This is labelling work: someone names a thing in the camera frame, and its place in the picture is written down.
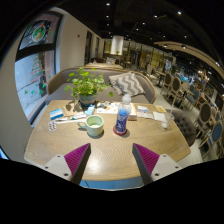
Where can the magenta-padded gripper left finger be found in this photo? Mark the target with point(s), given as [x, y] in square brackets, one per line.
[78, 159]

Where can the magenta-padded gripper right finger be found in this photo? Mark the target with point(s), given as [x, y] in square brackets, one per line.
[146, 159]

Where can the clear bottle with blue label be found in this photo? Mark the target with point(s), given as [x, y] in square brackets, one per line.
[122, 118]

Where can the flat round red coaster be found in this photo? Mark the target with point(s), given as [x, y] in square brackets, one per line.
[120, 133]

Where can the pale green mug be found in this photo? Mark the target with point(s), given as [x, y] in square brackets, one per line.
[95, 126]

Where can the pill blister pack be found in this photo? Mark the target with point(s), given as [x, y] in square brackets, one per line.
[52, 125]

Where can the white tube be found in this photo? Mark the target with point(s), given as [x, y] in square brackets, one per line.
[78, 116]

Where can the clear drinking glass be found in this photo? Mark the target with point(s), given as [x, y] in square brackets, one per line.
[166, 120]

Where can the white paper napkin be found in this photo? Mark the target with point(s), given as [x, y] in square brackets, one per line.
[158, 116]

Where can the white book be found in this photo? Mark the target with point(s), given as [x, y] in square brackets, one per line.
[133, 113]

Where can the blue and white small box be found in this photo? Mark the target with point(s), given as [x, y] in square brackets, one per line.
[56, 114]

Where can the grey tufted chair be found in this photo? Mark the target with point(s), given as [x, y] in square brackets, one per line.
[185, 126]

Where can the light blue small carton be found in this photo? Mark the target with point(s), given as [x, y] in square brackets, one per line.
[90, 110]

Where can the blue and white card pack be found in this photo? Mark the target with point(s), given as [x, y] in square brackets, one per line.
[142, 108]

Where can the yellow card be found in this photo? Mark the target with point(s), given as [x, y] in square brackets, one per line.
[160, 108]

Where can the colourful printed leaflet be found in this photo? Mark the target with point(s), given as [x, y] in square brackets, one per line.
[106, 108]

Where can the group of dining chairs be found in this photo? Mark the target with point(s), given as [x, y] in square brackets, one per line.
[205, 113]

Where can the green potted plant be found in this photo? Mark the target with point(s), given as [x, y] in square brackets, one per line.
[86, 85]

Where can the grey chevron pillow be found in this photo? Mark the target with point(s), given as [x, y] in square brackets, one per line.
[128, 84]

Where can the window with festive decals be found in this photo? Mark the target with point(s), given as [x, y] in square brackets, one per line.
[33, 80]

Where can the white round column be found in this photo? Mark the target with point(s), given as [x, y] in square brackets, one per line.
[117, 45]

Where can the group of ceiling lights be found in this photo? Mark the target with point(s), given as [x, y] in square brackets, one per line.
[108, 4]

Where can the grey sofa with wooden frame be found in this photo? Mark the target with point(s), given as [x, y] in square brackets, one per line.
[63, 86]

